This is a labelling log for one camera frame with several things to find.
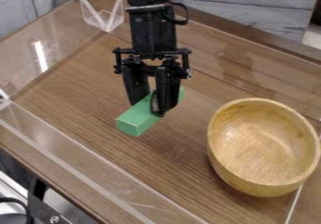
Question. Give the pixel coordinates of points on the clear acrylic corner bracket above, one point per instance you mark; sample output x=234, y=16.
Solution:
x=104, y=20

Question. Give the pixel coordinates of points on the green rectangular block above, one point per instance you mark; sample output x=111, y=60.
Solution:
x=137, y=119

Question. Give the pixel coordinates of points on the black table leg bracket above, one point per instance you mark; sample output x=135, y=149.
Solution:
x=42, y=213

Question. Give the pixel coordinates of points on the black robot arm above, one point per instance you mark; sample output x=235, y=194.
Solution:
x=154, y=64

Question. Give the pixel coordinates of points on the brown wooden bowl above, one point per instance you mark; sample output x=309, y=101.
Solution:
x=264, y=147

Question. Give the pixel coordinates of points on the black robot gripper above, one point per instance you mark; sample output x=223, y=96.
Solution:
x=154, y=42

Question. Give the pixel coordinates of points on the clear acrylic tray wall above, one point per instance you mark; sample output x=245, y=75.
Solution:
x=111, y=195

